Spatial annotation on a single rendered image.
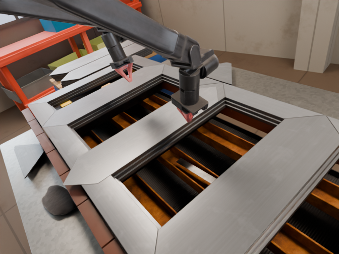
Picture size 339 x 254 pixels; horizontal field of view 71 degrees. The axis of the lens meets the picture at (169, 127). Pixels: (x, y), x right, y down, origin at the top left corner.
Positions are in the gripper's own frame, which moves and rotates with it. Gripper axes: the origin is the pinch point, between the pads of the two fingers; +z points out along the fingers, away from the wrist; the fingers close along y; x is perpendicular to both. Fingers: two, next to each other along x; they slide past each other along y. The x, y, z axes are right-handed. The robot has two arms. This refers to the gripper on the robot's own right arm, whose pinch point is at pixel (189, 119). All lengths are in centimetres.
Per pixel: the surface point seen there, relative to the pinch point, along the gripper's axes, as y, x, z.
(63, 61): 298, -30, 133
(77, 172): 16.2, 36.8, 12.2
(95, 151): 21.2, 27.8, 13.6
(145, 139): 11.8, 11.4, 11.8
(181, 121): 8.7, -4.3, 11.3
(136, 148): 9.9, 16.3, 11.2
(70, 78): 101, 10, 34
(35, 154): 59, 49, 36
